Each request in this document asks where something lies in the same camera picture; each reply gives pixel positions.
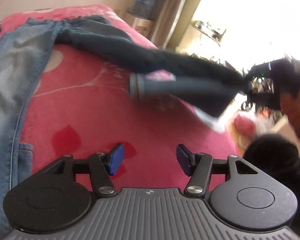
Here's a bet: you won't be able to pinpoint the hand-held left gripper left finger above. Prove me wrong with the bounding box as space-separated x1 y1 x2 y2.
44 143 125 197

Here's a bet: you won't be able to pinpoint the pink floral blanket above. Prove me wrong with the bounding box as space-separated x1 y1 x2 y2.
0 4 243 198

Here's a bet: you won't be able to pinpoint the blue water bottle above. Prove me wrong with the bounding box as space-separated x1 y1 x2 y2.
132 0 165 20

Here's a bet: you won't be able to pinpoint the blue jeans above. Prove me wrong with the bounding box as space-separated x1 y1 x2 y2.
0 15 248 233

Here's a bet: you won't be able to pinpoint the red bag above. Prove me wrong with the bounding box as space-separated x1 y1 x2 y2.
234 112 256 137

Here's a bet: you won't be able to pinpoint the folding table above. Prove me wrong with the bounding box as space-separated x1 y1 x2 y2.
190 19 228 47

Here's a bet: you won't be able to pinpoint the white water dispenser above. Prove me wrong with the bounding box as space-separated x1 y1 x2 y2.
125 12 155 38

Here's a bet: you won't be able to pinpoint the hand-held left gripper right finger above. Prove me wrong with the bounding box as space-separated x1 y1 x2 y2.
176 144 259 197

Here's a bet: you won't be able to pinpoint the beige curtain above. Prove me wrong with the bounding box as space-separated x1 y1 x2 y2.
150 0 198 48

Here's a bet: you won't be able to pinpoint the person's head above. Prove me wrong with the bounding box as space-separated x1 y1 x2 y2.
277 59 300 142

